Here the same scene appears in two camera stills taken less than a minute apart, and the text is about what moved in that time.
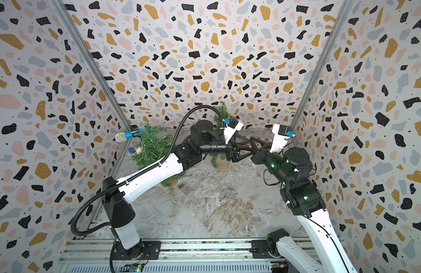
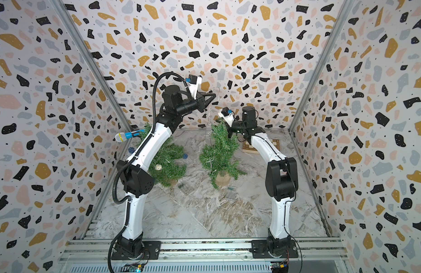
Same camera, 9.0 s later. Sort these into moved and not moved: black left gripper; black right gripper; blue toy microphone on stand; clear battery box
Moved: black left gripper; black right gripper
Not moved: clear battery box; blue toy microphone on stand
